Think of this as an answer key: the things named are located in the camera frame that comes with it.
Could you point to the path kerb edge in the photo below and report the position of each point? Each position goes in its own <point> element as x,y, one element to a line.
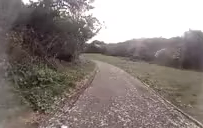
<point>74,96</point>

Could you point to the grey gravel-strewn paved path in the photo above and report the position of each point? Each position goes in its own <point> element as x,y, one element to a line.
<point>119,103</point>

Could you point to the distant row of trees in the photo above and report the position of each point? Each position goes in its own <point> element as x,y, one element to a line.
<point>162,50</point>

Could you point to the wood of trees and bushes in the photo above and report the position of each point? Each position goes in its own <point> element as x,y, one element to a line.
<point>45,30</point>

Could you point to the grass verge beside trees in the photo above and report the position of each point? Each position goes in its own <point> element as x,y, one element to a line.
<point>39,86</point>

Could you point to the open grass field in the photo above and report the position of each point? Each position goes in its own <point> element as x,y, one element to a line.
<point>169,80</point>

